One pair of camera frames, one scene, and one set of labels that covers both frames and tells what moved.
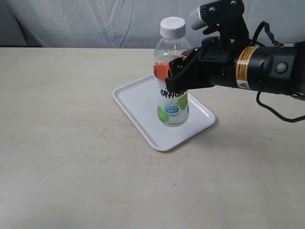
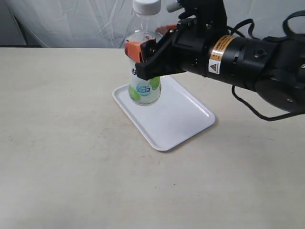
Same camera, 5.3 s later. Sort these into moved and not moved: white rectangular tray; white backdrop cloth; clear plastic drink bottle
Moved: clear plastic drink bottle
Not moved: white rectangular tray; white backdrop cloth
